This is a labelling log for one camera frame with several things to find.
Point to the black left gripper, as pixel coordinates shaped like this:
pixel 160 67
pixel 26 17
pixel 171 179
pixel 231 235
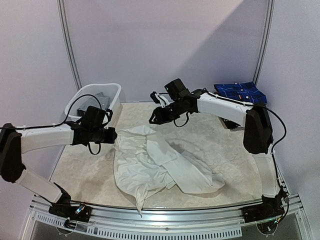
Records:
pixel 111 137

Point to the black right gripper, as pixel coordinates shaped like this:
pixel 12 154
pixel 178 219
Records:
pixel 162 113

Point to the white cloth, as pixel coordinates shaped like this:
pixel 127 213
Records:
pixel 145 164

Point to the blue plaid shirt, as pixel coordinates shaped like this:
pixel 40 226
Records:
pixel 244 92

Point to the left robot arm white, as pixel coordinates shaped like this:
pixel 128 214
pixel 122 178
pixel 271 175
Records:
pixel 29 154

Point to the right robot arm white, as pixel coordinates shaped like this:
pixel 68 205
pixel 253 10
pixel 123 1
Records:
pixel 253 118

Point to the white plastic laundry basket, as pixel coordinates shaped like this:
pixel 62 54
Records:
pixel 112 90

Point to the grey folded garment in basket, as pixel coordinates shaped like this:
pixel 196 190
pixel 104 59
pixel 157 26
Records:
pixel 100 100

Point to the black folded garment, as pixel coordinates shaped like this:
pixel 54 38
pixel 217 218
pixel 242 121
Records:
pixel 230 125

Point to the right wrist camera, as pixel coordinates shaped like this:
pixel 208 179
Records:
pixel 158 98

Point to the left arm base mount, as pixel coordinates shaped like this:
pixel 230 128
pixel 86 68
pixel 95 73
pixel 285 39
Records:
pixel 72 213

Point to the left wall aluminium profile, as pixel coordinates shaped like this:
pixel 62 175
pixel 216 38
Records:
pixel 68 43

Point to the wall aluminium profile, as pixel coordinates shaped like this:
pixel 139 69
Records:
pixel 68 43
pixel 264 40

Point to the aluminium front rail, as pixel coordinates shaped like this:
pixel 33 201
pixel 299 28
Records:
pixel 214 223

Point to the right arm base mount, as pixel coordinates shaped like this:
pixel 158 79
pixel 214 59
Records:
pixel 267 214

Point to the right wall aluminium profile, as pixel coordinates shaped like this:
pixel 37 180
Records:
pixel 264 40

